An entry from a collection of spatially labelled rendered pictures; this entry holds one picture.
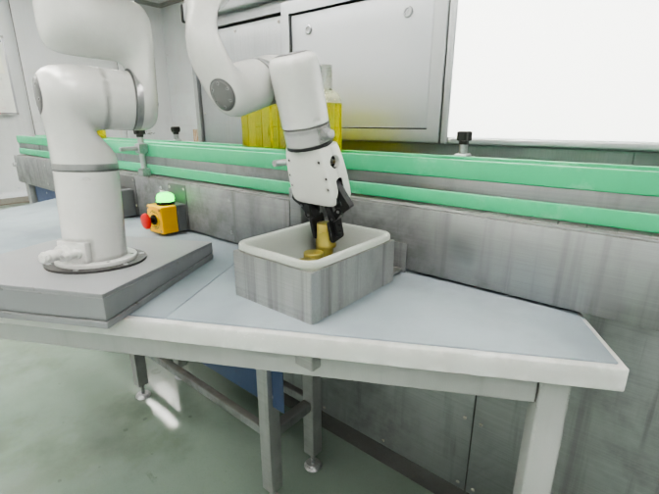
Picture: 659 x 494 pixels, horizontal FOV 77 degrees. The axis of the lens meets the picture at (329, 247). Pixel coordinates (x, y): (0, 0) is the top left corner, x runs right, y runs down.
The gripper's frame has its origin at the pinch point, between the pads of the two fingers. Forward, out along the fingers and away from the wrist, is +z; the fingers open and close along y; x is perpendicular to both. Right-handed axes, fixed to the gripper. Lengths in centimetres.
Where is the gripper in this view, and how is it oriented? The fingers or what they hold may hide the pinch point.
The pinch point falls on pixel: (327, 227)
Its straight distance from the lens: 73.7
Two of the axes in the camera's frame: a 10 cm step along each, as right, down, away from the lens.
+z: 1.8, 8.7, 4.6
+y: -7.5, -1.9, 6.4
